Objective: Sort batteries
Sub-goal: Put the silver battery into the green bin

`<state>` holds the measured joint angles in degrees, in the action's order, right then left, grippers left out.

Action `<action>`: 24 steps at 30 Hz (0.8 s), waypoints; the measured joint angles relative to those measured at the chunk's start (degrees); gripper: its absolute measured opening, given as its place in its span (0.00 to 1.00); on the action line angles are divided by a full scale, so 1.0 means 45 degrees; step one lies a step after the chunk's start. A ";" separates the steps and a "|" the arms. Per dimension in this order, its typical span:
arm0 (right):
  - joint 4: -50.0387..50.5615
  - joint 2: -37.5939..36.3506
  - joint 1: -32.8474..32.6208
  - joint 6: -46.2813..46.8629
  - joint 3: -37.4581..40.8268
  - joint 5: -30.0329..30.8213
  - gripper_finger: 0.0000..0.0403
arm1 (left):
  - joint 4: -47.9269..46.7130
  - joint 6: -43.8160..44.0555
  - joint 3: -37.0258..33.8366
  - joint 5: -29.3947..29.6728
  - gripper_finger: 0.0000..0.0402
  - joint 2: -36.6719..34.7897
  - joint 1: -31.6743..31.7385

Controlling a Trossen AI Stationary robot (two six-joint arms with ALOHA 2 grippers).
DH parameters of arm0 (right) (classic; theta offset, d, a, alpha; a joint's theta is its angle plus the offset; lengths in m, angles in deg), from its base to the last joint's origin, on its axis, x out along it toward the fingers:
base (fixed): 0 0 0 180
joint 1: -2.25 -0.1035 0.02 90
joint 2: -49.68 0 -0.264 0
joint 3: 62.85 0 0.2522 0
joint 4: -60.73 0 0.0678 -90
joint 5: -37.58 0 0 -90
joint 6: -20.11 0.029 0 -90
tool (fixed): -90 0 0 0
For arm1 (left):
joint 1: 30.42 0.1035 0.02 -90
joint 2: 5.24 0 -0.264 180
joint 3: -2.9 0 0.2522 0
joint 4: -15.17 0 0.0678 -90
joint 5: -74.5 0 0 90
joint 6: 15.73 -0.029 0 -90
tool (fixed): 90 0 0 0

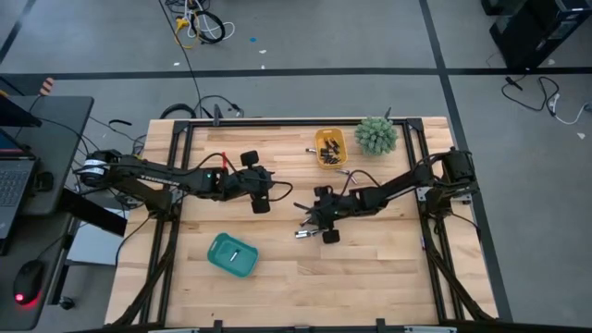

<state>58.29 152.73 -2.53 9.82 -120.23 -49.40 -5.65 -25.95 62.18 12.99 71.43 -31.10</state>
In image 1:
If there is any black monitor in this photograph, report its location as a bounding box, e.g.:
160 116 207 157
0 94 43 129

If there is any teal plastic basket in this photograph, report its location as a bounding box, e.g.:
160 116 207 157
206 231 260 279

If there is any grey side desk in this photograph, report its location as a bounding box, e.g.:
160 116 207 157
0 95 96 333

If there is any black computer tower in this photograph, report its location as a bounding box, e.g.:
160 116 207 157
480 0 592 71

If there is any yellow cable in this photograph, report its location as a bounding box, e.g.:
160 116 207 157
173 16 203 51

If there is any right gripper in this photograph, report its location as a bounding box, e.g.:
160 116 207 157
293 184 360 245

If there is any black cable with plug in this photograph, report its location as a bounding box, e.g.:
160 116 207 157
501 75 561 114

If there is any black left camera cable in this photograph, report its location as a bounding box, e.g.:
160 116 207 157
270 180 294 204

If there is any black aluminium table frame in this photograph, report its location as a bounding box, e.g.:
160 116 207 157
106 105 501 333

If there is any black camera cable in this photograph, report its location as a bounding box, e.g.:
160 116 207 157
270 180 294 204
339 168 383 198

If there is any yellow plastic basket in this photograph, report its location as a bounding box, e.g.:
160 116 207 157
314 128 350 170

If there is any black desk bar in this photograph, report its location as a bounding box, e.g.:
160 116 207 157
58 187 129 238

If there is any black cable with connector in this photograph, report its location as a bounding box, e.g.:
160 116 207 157
193 94 245 119

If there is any thick black cable loop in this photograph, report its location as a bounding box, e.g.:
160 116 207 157
159 103 199 120

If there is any white board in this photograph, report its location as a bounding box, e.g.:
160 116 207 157
67 220 125 267

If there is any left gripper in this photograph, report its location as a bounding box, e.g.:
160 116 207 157
221 150 277 216

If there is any white coiled cable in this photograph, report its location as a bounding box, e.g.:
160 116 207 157
184 0 237 43

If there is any black coiled cable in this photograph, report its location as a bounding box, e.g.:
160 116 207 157
191 8 227 45

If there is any black computer mouse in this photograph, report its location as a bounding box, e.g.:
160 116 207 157
12 258 45 306

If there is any white cable with plug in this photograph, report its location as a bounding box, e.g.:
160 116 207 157
547 93 592 126

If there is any small black box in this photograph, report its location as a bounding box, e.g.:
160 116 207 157
34 171 56 193

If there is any long thin black cable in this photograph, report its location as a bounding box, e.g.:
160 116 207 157
158 0 204 119

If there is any green potted succulent plant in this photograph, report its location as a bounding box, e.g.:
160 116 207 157
353 116 399 156

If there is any black right camera cable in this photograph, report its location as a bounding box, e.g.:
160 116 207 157
339 168 383 198

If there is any grey laptop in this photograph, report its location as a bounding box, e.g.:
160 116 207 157
0 129 39 253

